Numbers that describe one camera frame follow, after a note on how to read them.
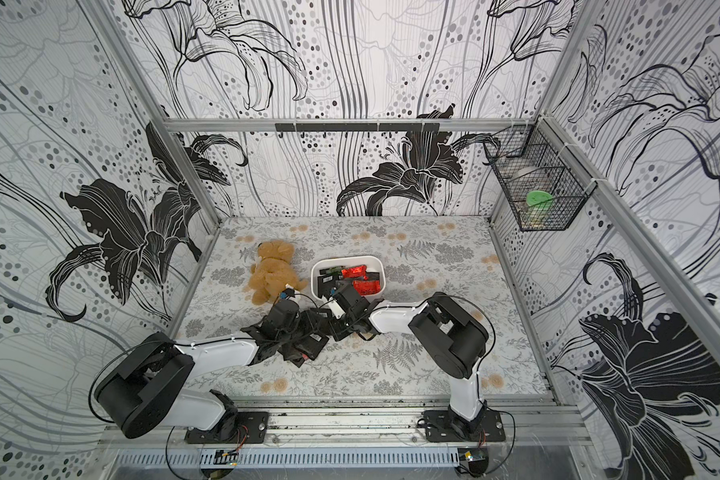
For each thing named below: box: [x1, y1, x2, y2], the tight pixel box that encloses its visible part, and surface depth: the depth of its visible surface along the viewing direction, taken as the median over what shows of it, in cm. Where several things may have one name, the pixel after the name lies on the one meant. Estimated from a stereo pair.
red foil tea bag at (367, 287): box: [352, 280, 381, 296], surface depth 97 cm
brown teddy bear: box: [248, 240, 308, 305], surface depth 96 cm
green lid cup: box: [526, 190, 553, 225], surface depth 81 cm
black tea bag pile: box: [317, 268, 344, 300], surface depth 100 cm
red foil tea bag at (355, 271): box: [341, 265, 367, 278], surface depth 100 cm
